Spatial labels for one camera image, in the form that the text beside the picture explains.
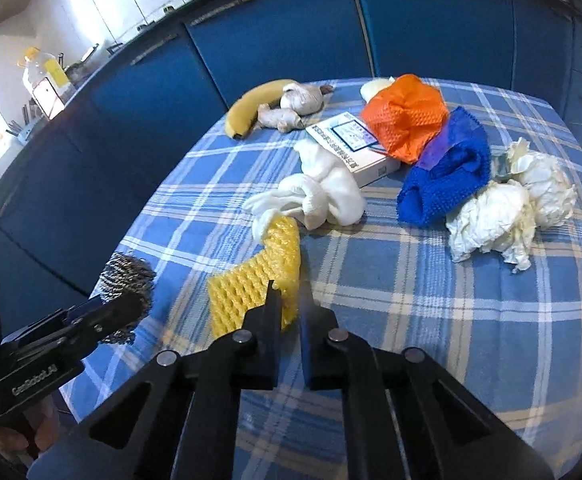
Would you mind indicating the blue kitchen cabinets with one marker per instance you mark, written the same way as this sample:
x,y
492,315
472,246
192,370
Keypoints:
x,y
79,183

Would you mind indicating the blue plaid tablecloth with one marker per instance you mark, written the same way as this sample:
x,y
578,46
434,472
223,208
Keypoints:
x,y
514,339

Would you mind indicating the plastic oil bottle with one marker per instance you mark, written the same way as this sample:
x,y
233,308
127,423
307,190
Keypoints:
x,y
46,81

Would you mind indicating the white paper box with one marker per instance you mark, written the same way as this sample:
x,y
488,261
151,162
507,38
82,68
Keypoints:
x,y
349,138

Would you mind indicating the white paper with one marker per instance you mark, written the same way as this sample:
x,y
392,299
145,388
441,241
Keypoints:
x,y
498,218
552,195

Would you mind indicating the yellow banana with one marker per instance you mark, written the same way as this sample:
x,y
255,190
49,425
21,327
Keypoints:
x,y
243,113

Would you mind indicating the yellow foam net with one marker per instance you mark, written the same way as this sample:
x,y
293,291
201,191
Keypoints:
x,y
233,293

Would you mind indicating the ginger root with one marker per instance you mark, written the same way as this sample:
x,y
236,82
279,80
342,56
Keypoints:
x,y
283,120

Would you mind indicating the yellow sponge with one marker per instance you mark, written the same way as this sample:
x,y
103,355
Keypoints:
x,y
372,87

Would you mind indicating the left hand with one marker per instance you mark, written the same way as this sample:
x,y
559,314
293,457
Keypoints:
x,y
48,430

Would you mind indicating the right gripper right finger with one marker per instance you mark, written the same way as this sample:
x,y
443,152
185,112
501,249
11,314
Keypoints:
x,y
405,416

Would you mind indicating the white sock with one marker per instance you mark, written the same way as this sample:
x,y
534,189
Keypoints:
x,y
324,191

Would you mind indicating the orange mesh net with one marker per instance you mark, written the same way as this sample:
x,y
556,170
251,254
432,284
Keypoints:
x,y
405,117

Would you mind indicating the steel wool scrubber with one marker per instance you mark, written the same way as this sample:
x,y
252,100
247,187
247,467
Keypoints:
x,y
126,273

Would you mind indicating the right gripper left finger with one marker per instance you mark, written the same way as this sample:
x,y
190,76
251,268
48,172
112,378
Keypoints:
x,y
177,417

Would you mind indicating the blue knitted cloth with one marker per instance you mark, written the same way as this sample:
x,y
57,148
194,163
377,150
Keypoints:
x,y
453,166

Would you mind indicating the garlic bulb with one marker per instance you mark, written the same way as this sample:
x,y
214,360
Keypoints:
x,y
304,99

